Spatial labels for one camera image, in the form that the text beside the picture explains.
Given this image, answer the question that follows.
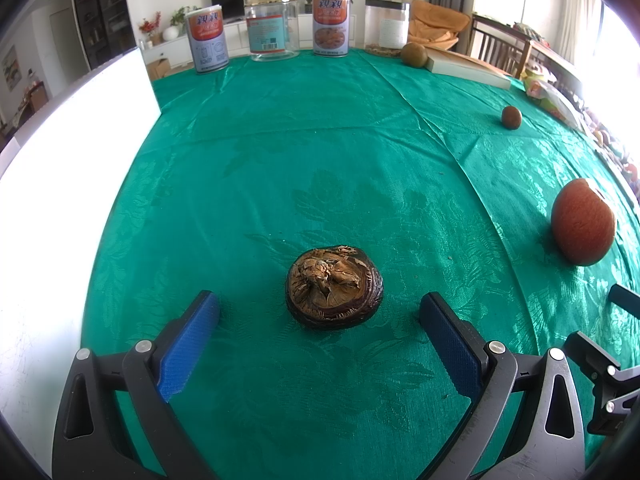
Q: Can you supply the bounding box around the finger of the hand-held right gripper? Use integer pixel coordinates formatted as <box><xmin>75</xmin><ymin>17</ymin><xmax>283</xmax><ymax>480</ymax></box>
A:
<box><xmin>564</xmin><ymin>331</ymin><xmax>640</xmax><ymax>436</ymax></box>
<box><xmin>608</xmin><ymin>283</ymin><xmax>640</xmax><ymax>317</ymax></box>

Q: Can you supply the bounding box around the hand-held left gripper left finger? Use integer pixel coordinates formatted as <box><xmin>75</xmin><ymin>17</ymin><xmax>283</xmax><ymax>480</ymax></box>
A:
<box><xmin>51</xmin><ymin>290</ymin><xmax>221</xmax><ymax>480</ymax></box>

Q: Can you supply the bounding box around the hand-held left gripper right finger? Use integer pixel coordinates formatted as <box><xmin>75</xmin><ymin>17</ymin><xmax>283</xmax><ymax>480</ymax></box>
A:
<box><xmin>419</xmin><ymin>292</ymin><xmax>586</xmax><ymax>480</ymax></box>

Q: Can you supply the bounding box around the red-brown sweet potato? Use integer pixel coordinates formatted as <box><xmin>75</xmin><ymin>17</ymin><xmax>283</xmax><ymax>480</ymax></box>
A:
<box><xmin>550</xmin><ymin>178</ymin><xmax>617</xmax><ymax>267</ymax></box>

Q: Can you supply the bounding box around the white board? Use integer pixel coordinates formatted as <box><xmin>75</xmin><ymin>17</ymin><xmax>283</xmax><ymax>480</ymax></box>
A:
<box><xmin>0</xmin><ymin>45</ymin><xmax>162</xmax><ymax>463</ymax></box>

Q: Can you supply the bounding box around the green tablecloth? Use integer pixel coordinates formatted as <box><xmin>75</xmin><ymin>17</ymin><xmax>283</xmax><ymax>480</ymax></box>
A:
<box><xmin>79</xmin><ymin>47</ymin><xmax>640</xmax><ymax>480</ymax></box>

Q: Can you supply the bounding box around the colourful packet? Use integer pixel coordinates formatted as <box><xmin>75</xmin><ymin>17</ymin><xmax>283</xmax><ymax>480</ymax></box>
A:
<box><xmin>522</xmin><ymin>62</ymin><xmax>587</xmax><ymax>127</ymax></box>

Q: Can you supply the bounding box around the flat white box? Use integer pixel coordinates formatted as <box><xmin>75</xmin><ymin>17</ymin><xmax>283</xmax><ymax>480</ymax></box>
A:
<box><xmin>424</xmin><ymin>47</ymin><xmax>514</xmax><ymax>91</ymax></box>

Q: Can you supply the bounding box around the cardboard box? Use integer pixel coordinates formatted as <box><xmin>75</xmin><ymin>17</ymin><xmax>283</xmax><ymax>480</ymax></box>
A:
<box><xmin>147</xmin><ymin>57</ymin><xmax>174</xmax><ymax>81</ymax></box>

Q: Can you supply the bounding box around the wooden chair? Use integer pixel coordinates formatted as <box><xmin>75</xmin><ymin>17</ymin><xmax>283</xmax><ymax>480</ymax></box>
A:
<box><xmin>467</xmin><ymin>13</ymin><xmax>534</xmax><ymax>79</ymax></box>

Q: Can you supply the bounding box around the brown-green round fruit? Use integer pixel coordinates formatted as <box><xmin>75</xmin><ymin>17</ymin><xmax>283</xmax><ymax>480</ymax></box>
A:
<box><xmin>400</xmin><ymin>42</ymin><xmax>429</xmax><ymax>68</ymax></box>

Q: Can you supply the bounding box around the tin can with cup print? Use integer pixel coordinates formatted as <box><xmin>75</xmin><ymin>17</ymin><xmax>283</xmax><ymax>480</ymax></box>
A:
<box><xmin>185</xmin><ymin>5</ymin><xmax>230</xmax><ymax>75</ymax></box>

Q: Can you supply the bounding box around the red flower bouquet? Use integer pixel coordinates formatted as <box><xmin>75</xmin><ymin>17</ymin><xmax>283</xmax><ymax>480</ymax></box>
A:
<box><xmin>138</xmin><ymin>11</ymin><xmax>164</xmax><ymax>47</ymax></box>

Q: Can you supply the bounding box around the orange cushion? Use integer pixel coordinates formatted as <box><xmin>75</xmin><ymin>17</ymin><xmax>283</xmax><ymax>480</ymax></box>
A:
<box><xmin>407</xmin><ymin>0</ymin><xmax>472</xmax><ymax>54</ymax></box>

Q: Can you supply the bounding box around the glass jar with black lid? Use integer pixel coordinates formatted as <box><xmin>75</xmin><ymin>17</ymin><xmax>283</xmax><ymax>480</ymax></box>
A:
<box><xmin>363</xmin><ymin>0</ymin><xmax>411</xmax><ymax>57</ymax></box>

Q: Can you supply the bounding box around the glass jar with blue label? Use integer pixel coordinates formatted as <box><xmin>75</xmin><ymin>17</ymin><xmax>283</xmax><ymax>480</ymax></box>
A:
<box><xmin>242</xmin><ymin>0</ymin><xmax>300</xmax><ymax>63</ymax></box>

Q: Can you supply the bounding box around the small potted plant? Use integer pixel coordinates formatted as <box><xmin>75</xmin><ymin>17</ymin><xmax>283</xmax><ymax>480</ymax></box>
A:
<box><xmin>169</xmin><ymin>5</ymin><xmax>201</xmax><ymax>29</ymax></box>

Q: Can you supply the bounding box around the tin can with food print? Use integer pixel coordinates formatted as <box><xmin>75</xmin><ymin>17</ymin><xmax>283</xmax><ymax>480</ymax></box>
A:
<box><xmin>312</xmin><ymin>0</ymin><xmax>350</xmax><ymax>59</ymax></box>

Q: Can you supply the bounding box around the dark glass cabinet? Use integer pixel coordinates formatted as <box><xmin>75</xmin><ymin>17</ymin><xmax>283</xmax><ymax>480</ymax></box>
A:
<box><xmin>69</xmin><ymin>0</ymin><xmax>137</xmax><ymax>72</ymax></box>

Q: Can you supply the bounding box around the framed wall picture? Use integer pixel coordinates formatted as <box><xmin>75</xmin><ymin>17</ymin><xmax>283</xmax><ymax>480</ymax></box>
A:
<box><xmin>2</xmin><ymin>45</ymin><xmax>21</xmax><ymax>92</ymax></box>

